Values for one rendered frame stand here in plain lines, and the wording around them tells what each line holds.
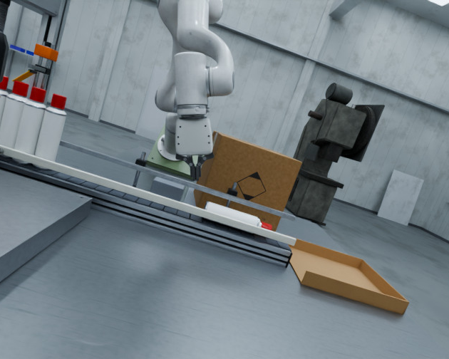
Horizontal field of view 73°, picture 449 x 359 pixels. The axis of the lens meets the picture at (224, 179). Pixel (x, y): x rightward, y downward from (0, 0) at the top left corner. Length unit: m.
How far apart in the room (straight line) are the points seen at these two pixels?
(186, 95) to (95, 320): 0.55
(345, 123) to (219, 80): 5.21
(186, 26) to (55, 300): 0.71
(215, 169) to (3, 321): 0.71
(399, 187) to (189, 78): 11.01
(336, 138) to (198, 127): 5.16
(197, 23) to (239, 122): 8.99
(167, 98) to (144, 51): 8.90
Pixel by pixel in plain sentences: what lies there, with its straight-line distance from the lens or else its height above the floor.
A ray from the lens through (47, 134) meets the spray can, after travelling 0.94.
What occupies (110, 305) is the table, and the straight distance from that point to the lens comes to 0.55.
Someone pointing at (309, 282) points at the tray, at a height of 0.84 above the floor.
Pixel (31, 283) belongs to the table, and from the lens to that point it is 0.57.
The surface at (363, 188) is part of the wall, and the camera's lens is 11.30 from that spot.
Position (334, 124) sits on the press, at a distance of 5.84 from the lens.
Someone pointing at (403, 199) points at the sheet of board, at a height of 0.77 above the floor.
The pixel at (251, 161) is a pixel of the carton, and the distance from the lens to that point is 1.04.
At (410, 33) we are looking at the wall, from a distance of 11.90.
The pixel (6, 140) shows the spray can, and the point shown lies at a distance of 1.00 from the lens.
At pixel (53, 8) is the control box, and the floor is 1.30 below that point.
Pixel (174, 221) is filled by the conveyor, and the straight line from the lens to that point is 0.85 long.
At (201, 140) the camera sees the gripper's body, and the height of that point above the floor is 1.09.
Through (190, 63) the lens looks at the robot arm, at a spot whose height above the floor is 1.27.
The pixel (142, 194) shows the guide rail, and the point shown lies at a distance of 0.85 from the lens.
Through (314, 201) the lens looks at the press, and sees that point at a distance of 5.92.
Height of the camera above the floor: 1.15
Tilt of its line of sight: 9 degrees down
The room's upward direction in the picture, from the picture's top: 19 degrees clockwise
